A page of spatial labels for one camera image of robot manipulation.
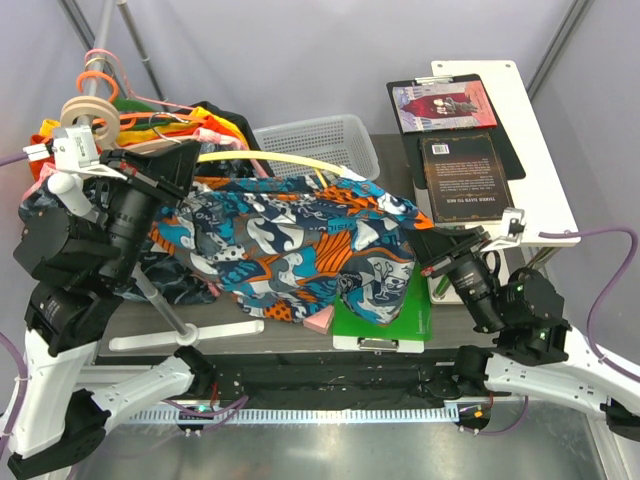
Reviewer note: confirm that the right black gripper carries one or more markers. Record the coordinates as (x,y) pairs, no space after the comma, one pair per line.
(436,246)

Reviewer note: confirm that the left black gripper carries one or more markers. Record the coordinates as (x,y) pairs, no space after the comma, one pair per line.
(166,171)

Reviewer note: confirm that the colourful patterned shorts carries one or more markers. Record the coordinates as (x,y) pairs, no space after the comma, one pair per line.
(287,248)

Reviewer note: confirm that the yellow clothes hanger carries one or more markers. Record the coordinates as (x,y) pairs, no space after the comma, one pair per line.
(272,156)

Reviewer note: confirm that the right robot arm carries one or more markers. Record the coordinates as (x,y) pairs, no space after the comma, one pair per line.
(536,352)

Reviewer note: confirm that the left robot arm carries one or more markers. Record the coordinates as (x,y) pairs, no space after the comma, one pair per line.
(80,254)

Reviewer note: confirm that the orange clothes hanger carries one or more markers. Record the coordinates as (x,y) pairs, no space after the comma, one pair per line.
(110,85)

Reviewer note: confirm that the yellow shorts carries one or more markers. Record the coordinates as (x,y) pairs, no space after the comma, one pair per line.
(138,127)

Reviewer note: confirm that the beige wooden hanger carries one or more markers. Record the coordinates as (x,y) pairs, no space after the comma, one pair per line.
(145,147)

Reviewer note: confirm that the dark patterned shorts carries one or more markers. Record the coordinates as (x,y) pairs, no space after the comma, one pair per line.
(175,282)

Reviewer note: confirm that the orange knitted shorts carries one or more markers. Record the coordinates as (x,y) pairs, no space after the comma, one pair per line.
(48,125)

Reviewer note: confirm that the pink clothes hanger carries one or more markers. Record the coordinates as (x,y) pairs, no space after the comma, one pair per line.
(105,54)

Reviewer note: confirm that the black hardcover book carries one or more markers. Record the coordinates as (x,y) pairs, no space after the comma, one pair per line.
(465,178)

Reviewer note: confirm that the black garment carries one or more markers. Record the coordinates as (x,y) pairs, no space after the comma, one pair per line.
(225,115)

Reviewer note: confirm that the green clipboard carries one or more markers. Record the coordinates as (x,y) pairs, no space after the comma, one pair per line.
(407,333)

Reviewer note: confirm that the black clipboard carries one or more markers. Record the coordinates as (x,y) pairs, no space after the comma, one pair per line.
(509,158)

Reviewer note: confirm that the white side table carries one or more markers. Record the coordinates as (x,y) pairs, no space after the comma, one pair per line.
(540,193)

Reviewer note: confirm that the pink cube power adapter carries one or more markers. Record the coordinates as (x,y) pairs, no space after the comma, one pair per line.
(321,321)

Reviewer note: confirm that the red illustrated book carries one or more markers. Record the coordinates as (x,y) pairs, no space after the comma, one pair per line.
(440,105)

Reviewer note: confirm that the white rack base foot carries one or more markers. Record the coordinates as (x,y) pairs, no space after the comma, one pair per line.
(193,336)

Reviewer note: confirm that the silver clothes rack pole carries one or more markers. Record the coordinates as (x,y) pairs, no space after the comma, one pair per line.
(68,183)

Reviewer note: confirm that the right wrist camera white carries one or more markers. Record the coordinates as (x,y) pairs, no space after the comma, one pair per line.
(508,233)

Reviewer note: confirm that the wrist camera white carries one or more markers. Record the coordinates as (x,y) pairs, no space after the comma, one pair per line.
(508,233)
(74,151)

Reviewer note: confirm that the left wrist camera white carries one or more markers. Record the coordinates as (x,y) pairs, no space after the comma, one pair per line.
(74,151)

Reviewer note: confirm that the white cable duct strip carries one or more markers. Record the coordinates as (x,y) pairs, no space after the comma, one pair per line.
(167,415)

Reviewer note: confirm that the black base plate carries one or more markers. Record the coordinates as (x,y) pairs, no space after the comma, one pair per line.
(340,380)

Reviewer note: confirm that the aluminium rail frame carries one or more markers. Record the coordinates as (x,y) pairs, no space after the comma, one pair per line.
(500,436)

